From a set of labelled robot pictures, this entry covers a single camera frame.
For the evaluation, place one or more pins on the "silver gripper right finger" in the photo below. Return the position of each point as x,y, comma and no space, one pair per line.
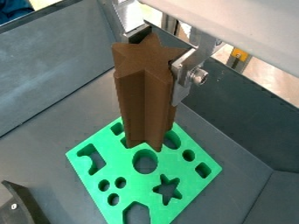
185,67

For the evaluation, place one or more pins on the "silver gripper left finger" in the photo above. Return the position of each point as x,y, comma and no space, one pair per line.
132,29

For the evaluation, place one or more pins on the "brown star prism block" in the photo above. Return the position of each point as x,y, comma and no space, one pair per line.
144,87

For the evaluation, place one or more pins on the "black curved object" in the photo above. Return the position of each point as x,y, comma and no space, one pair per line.
20,210

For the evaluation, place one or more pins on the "green shape sorter board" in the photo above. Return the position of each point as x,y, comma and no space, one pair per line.
160,180

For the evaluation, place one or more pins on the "yellow-tagged metal post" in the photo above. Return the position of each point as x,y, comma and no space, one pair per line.
237,60

